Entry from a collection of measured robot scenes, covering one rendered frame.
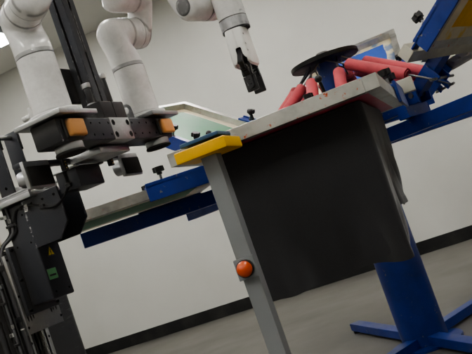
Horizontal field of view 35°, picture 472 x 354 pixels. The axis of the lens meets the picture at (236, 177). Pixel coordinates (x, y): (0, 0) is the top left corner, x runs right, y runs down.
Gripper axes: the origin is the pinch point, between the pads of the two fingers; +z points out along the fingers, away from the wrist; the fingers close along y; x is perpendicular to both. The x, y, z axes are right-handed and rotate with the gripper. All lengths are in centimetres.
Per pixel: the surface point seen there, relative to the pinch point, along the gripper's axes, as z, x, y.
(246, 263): 41.3, -9.8, 24.7
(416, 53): -5, 39, -91
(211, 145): 13.3, -8.3, 25.8
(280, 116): 10.2, 3.9, 2.0
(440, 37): -6, 48, -88
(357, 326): 104, -38, -204
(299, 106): 9.4, 9.4, 2.0
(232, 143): 14.2, -4.8, 21.3
